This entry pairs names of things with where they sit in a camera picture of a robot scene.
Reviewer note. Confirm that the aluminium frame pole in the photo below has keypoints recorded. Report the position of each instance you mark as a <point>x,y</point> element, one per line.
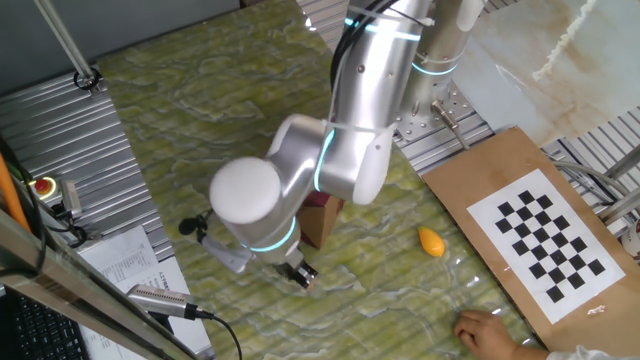
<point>62,37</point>

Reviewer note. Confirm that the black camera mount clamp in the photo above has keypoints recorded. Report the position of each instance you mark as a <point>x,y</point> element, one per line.
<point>162,321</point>

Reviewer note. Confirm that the silver depth camera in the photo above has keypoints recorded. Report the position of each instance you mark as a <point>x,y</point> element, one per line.
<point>160,300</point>

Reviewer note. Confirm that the green marble pattern mat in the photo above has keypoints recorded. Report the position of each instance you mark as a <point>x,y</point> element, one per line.
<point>250,125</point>

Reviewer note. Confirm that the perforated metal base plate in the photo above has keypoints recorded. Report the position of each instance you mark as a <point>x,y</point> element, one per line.
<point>465,117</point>

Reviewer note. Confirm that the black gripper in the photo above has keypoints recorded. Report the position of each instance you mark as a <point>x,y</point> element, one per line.
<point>287,269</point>

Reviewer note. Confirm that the brown cardboard board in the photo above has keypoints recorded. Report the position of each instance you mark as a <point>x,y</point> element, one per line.
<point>460,200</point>

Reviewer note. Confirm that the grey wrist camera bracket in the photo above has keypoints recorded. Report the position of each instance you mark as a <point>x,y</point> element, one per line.
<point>225,255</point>

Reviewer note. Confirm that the checkerboard calibration sheet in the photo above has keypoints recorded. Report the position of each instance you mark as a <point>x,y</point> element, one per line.
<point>550,250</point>

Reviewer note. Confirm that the yellow toy mango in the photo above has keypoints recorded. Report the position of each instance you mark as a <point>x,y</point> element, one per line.
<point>431,242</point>

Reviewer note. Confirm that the white tape scrap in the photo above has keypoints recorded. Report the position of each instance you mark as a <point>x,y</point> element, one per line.
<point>596,310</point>

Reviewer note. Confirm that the white red round object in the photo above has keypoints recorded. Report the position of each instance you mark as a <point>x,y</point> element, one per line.
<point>632,240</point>

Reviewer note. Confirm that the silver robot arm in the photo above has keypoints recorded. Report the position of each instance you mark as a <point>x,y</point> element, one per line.
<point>370,90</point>

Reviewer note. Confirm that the maroon brown paper bag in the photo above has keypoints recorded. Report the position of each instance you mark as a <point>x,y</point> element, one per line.
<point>317,220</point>

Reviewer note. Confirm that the metal frame bar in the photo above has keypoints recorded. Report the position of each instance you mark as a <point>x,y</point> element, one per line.
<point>75,285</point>

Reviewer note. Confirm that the printed white paper sheet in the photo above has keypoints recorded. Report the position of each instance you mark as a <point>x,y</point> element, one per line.
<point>120,255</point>
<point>170,270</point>

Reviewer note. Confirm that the grey metal connector box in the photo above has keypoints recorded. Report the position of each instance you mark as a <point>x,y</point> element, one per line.
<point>70,197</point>

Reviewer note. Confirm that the beige marble pattern sheet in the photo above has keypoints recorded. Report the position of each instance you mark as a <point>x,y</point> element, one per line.
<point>550,60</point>

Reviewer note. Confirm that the red emergency stop button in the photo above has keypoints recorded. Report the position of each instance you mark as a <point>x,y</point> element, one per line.
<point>44,186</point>

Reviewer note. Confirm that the person's bare hand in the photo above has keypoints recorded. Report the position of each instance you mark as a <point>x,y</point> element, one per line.
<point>482,335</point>

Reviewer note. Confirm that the black keyboard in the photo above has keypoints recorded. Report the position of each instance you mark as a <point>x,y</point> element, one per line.
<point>45,330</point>

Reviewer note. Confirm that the metal connector rod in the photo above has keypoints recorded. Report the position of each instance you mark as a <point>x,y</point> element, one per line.
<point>450,124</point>

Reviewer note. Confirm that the aluminium profile bar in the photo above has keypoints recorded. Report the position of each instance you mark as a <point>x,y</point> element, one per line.
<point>622,205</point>
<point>625,162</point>

